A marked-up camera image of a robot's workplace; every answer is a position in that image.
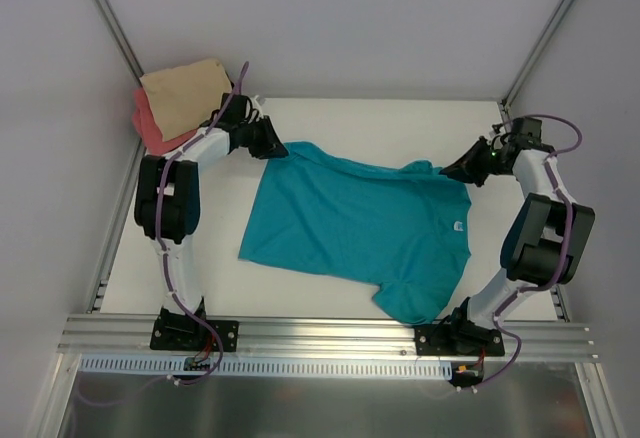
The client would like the pink folded t shirt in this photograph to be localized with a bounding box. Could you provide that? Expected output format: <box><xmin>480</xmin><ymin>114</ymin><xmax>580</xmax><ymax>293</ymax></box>
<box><xmin>132</xmin><ymin>88</ymin><xmax>196</xmax><ymax>156</ymax></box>

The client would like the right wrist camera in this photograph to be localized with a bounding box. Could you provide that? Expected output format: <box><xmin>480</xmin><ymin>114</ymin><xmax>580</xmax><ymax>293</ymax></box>
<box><xmin>492</xmin><ymin>116</ymin><xmax>542</xmax><ymax>149</ymax></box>

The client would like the aluminium mounting rail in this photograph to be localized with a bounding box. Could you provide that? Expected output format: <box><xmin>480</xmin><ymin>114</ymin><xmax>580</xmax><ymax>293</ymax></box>
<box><xmin>57</xmin><ymin>313</ymin><xmax>601</xmax><ymax>363</ymax></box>

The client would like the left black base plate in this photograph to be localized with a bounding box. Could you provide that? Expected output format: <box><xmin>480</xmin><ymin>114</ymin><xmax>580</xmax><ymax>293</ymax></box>
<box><xmin>149</xmin><ymin>315</ymin><xmax>239</xmax><ymax>352</ymax></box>

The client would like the left aluminium frame post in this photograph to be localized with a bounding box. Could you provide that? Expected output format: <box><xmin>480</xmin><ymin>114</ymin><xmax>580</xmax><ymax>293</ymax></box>
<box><xmin>92</xmin><ymin>0</ymin><xmax>144</xmax><ymax>83</ymax></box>

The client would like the beige folded t shirt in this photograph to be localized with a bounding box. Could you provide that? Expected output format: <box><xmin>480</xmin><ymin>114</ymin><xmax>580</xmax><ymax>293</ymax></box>
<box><xmin>141</xmin><ymin>58</ymin><xmax>232</xmax><ymax>141</ymax></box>

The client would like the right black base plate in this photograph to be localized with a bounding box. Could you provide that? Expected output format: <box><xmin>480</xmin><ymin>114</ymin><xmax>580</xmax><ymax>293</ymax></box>
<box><xmin>414</xmin><ymin>324</ymin><xmax>505</xmax><ymax>357</ymax></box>

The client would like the aluminium frame post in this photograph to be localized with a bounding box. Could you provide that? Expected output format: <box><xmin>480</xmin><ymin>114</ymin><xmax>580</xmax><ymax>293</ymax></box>
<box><xmin>92</xmin><ymin>0</ymin><xmax>144</xmax><ymax>83</ymax></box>
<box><xmin>499</xmin><ymin>0</ymin><xmax>578</xmax><ymax>112</ymax></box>

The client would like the teal t shirt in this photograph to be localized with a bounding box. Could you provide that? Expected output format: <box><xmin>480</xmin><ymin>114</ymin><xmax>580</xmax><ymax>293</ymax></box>
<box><xmin>238</xmin><ymin>142</ymin><xmax>471</xmax><ymax>325</ymax></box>

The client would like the right aluminium frame post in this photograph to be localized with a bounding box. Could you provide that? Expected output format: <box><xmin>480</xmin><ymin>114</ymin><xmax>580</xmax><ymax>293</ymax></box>
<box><xmin>499</xmin><ymin>0</ymin><xmax>578</xmax><ymax>112</ymax></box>

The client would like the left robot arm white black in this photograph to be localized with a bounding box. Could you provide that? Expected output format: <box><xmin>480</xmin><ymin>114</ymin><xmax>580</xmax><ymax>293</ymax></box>
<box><xmin>134</xmin><ymin>93</ymin><xmax>288</xmax><ymax>351</ymax></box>

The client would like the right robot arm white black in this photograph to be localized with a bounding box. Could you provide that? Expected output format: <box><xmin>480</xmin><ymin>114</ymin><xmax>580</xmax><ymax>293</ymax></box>
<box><xmin>427</xmin><ymin>114</ymin><xmax>595</xmax><ymax>355</ymax></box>

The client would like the white slotted cable duct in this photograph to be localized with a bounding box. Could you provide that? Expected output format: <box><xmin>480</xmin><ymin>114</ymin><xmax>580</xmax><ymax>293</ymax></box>
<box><xmin>79</xmin><ymin>354</ymin><xmax>453</xmax><ymax>381</ymax></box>

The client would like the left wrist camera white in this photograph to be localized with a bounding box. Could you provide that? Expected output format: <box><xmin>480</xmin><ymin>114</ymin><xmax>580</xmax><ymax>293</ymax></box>
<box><xmin>250</xmin><ymin>95</ymin><xmax>264</xmax><ymax>116</ymax></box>

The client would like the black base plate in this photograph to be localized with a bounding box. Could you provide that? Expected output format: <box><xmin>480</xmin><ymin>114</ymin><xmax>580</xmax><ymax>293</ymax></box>
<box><xmin>414</xmin><ymin>324</ymin><xmax>505</xmax><ymax>357</ymax></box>
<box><xmin>149</xmin><ymin>315</ymin><xmax>239</xmax><ymax>352</ymax></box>

